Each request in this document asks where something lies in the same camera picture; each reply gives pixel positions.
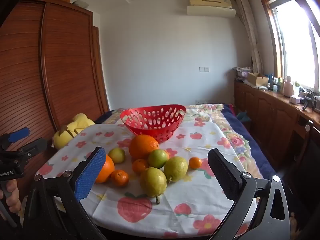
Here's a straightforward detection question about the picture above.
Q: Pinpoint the navy blue blanket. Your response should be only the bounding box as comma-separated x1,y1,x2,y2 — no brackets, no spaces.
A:
95,104,285,195

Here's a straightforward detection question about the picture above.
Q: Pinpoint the small green apple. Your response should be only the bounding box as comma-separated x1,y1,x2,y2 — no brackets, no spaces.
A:
147,149,169,169
108,148,126,164

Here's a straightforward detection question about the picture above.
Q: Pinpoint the red perforated plastic basket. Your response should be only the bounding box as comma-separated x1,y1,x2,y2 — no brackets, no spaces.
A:
120,104,187,144

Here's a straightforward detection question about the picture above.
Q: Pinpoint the small tangerine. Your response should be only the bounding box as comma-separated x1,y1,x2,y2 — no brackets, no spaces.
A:
132,158,150,173
111,170,130,187
188,157,202,169

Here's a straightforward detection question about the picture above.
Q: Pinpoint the large orange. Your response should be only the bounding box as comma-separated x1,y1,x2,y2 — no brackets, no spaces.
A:
129,134,160,160
95,154,115,183

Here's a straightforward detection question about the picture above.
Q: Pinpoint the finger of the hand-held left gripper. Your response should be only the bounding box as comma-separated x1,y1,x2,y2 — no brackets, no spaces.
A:
0,127,30,152
16,137,48,164

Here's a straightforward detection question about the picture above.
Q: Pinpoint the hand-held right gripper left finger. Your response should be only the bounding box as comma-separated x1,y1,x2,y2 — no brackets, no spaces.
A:
24,146,107,240

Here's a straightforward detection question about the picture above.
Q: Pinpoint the black mini tripod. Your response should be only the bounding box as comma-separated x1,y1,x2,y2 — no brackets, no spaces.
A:
300,89,320,112

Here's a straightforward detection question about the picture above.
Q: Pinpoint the wall air conditioner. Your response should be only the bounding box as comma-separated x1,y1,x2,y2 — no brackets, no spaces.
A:
187,0,236,18

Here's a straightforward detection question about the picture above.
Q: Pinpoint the green pear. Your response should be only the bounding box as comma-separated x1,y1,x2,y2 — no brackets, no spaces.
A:
164,156,188,183
139,167,167,204

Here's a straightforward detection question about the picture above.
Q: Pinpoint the stack of patterned boxes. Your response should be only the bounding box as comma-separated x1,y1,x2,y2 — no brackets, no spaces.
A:
232,66,253,82

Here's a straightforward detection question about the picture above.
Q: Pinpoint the open cardboard box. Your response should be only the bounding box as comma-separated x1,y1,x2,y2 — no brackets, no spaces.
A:
247,72,269,87

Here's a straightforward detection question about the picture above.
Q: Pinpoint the black chair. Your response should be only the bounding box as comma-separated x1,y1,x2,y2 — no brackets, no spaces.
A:
282,120,320,230

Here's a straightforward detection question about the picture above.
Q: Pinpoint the wooden sideboard cabinet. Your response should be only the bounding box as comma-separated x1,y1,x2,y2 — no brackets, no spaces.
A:
234,80,320,180

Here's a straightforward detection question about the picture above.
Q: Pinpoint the person's left hand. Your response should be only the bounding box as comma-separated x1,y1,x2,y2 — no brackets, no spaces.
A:
6,180,21,213

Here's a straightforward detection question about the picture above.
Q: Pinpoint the pink bottle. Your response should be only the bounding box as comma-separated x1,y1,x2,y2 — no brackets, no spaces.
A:
284,76,295,97

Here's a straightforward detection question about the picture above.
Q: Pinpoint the wooden framed window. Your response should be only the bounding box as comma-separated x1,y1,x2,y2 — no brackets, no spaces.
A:
256,0,320,98

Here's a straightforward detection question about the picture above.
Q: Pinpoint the patterned curtain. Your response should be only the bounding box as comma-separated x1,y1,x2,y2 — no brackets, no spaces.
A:
235,0,264,74

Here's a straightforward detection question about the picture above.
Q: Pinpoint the yellow plush toy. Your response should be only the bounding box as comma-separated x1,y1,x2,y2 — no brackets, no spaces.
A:
52,113,96,150

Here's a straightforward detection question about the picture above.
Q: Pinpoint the brown wooden wardrobe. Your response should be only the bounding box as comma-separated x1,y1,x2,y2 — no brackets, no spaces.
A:
0,0,110,205

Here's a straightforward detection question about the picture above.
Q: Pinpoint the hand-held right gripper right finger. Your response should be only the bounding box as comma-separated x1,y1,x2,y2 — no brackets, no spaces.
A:
207,148,290,240

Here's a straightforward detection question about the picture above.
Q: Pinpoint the white strawberry print cloth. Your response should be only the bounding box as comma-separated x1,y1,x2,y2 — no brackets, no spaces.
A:
35,124,263,239

